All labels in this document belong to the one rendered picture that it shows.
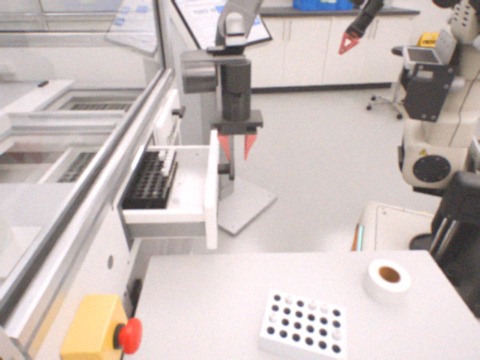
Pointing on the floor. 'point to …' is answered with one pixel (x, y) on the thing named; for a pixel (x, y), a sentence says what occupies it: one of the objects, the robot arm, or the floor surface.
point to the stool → (396, 88)
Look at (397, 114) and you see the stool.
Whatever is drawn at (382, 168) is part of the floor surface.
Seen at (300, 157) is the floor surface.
